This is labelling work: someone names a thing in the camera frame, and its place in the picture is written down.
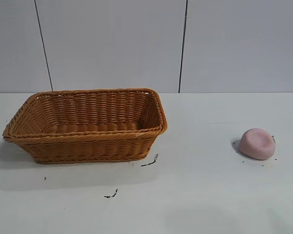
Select brown woven wicker basket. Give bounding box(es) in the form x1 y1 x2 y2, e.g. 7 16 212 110
2 88 168 164

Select pink peach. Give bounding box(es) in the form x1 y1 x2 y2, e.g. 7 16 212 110
239 128 276 161

